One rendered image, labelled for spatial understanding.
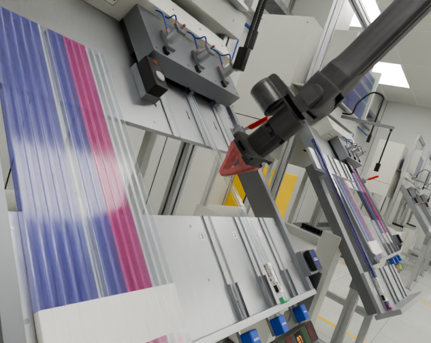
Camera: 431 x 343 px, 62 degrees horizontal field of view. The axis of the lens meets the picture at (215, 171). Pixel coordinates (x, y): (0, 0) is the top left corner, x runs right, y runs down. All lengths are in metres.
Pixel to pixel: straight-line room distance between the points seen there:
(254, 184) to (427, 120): 7.66
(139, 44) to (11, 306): 0.57
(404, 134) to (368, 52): 7.80
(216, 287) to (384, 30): 0.53
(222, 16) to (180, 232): 0.70
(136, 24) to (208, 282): 0.54
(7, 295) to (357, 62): 0.62
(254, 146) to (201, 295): 0.31
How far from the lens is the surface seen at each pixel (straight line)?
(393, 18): 0.74
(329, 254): 1.18
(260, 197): 0.95
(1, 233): 0.41
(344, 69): 0.71
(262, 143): 0.72
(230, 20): 1.14
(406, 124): 8.54
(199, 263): 0.60
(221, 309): 0.61
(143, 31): 0.80
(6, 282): 0.39
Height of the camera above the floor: 0.99
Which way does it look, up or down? 5 degrees down
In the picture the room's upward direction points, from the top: 18 degrees clockwise
